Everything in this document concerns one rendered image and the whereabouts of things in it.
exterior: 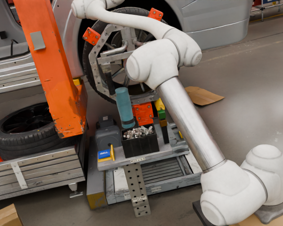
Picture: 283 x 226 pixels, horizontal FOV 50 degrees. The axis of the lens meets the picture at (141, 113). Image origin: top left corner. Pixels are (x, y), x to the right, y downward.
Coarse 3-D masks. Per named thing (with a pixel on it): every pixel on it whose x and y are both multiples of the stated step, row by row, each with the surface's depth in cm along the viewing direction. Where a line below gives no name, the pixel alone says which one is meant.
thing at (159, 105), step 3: (159, 99) 218; (156, 102) 214; (159, 102) 212; (162, 102) 215; (156, 105) 211; (159, 105) 209; (162, 105) 209; (156, 108) 210; (159, 108) 210; (162, 108) 210
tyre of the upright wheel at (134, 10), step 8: (120, 8) 206; (128, 8) 198; (136, 8) 200; (144, 16) 192; (96, 24) 194; (104, 24) 191; (88, 48) 195; (88, 64) 199; (88, 72) 201; (88, 80) 204; (96, 88) 206; (104, 96) 209
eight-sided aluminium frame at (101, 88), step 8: (112, 24) 184; (104, 32) 185; (104, 40) 186; (96, 48) 188; (88, 56) 189; (96, 64) 192; (96, 72) 194; (96, 80) 196; (104, 88) 198; (136, 96) 208; (144, 96) 205; (152, 96) 205
